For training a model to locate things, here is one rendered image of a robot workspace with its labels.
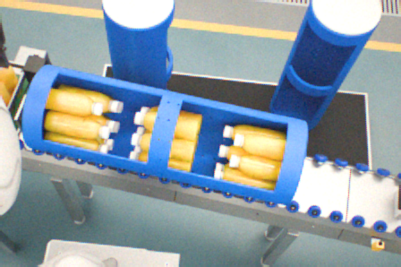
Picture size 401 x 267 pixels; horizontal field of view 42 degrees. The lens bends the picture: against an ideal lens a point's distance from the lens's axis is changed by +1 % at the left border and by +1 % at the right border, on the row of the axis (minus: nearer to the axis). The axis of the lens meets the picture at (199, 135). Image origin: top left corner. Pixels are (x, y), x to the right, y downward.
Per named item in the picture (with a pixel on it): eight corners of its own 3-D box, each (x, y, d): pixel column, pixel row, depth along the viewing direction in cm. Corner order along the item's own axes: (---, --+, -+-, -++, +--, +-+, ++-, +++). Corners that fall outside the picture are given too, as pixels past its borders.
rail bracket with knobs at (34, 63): (44, 92, 197) (38, 78, 188) (26, 88, 197) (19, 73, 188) (53, 71, 202) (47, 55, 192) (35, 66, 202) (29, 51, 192)
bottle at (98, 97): (53, 103, 171) (108, 116, 170) (58, 82, 171) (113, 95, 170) (60, 104, 178) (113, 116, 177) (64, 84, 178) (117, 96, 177)
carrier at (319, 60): (270, 85, 293) (268, 130, 281) (311, -25, 215) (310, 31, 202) (320, 91, 294) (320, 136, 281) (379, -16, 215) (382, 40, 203)
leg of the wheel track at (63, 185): (83, 225, 267) (62, 183, 211) (72, 223, 267) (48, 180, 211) (87, 214, 270) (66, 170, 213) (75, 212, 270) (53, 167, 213)
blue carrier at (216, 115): (282, 219, 175) (302, 184, 151) (31, 162, 178) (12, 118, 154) (291, 147, 190) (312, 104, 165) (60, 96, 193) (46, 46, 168)
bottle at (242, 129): (281, 148, 176) (227, 137, 177) (285, 129, 174) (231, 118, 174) (282, 156, 170) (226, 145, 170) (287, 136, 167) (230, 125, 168)
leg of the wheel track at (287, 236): (270, 268, 264) (300, 237, 207) (259, 265, 264) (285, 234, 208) (272, 257, 266) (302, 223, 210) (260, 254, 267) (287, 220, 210)
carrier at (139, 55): (140, 141, 273) (182, 110, 283) (132, 42, 195) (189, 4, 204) (107, 104, 281) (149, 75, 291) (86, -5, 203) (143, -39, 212)
